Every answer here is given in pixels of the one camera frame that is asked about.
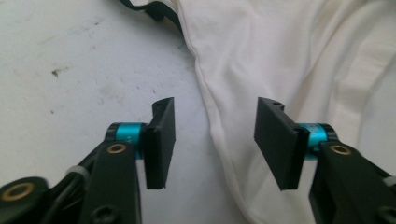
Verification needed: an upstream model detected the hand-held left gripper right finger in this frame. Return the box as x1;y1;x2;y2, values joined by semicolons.
253;96;339;191

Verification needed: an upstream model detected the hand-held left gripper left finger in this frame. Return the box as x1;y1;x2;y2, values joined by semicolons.
106;96;177;190

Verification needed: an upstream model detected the white cloth with black straps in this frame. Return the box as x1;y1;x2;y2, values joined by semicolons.
118;0;396;224

